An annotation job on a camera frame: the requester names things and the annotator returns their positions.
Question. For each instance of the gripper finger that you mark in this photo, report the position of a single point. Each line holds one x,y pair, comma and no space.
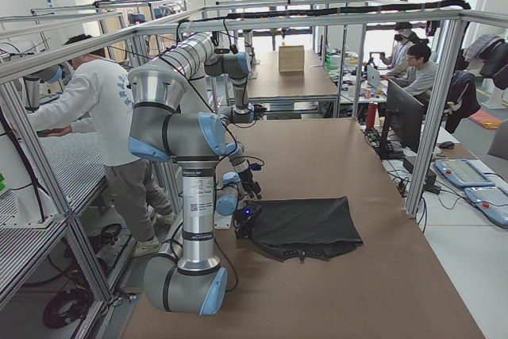
249,192
257,190

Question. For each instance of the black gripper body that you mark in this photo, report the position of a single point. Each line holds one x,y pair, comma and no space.
249,179
243,222

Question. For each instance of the black graphic t-shirt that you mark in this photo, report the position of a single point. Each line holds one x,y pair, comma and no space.
319,228

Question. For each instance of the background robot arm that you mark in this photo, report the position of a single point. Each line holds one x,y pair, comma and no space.
31,84

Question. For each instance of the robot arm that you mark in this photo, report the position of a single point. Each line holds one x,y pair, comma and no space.
194,280
237,66

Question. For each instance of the wooden box on table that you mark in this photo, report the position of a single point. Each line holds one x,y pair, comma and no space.
291,58

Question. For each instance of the red bottle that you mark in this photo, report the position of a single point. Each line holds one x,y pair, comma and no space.
371,115

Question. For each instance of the black Huawei monitor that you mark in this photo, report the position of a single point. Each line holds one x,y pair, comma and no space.
404,116

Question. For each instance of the person in white hoodie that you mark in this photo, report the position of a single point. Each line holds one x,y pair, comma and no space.
98,99

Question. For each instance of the standing person in mask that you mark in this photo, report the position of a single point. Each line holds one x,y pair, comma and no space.
397,62

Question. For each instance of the seated man grey sweater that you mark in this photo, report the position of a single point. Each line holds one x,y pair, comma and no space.
421,73

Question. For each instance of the blue teach pendant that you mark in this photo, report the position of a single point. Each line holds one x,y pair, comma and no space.
462,173
491,201

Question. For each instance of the aluminium frame post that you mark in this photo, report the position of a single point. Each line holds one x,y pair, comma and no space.
452,35

